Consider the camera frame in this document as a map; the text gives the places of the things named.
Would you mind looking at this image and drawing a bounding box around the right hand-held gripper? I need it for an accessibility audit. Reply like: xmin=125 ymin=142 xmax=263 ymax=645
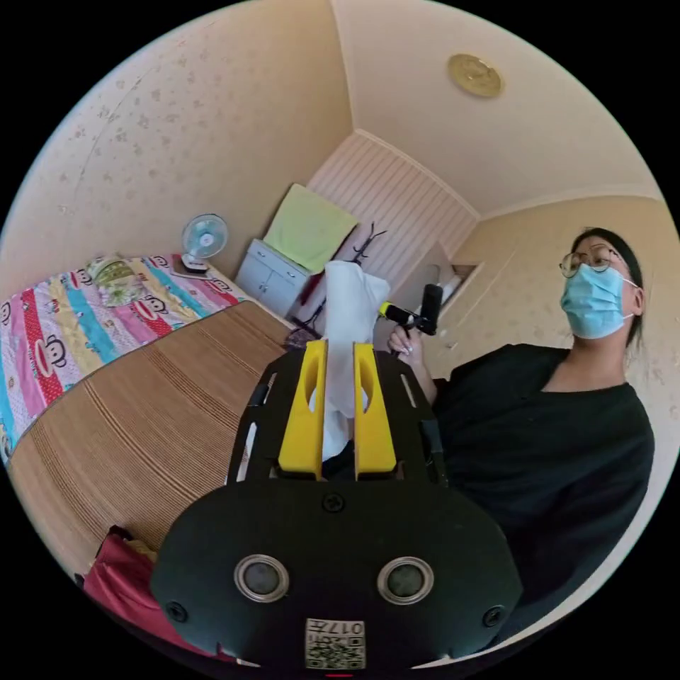
xmin=378 ymin=301 xmax=438 ymax=341

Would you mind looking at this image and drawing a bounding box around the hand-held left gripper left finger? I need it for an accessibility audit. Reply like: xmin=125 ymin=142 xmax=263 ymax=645
xmin=278 ymin=341 xmax=328 ymax=475

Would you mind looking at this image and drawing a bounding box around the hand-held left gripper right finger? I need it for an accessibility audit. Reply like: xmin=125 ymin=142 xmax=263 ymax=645
xmin=352 ymin=341 xmax=398 ymax=475

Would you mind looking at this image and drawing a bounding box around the white long sleeve shirt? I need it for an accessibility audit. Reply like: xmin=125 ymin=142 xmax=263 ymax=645
xmin=225 ymin=260 xmax=392 ymax=485

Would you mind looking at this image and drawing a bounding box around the person's right forearm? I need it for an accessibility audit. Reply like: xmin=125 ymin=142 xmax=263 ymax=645
xmin=406 ymin=361 xmax=440 ymax=407

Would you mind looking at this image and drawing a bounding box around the person's right hand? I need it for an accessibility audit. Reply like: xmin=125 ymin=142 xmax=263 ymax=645
xmin=387 ymin=322 xmax=424 ymax=368

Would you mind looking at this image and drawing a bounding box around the black coat rack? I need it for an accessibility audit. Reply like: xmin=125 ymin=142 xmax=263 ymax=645
xmin=348 ymin=221 xmax=389 ymax=269

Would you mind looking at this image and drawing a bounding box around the white cupboard with green cloth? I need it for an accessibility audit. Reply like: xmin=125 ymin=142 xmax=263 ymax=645
xmin=234 ymin=183 xmax=360 ymax=321

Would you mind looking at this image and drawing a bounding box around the person's body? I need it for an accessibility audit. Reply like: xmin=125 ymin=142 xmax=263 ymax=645
xmin=431 ymin=227 xmax=656 ymax=645

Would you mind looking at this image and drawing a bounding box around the bed with mat and quilt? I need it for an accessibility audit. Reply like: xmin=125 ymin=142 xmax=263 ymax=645
xmin=0 ymin=254 xmax=300 ymax=581

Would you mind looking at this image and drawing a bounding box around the white table fan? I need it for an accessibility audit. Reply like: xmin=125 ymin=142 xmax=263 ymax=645
xmin=172 ymin=212 xmax=230 ymax=277

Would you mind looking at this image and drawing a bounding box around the green floral pillow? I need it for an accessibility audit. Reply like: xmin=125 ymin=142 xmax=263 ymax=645
xmin=84 ymin=256 xmax=147 ymax=308

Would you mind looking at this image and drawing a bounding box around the pile of clothes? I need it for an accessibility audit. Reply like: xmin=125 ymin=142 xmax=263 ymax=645
xmin=76 ymin=526 xmax=237 ymax=665

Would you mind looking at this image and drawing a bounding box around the round gold ceiling lamp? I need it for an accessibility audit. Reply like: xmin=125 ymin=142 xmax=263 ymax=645
xmin=446 ymin=52 xmax=504 ymax=98

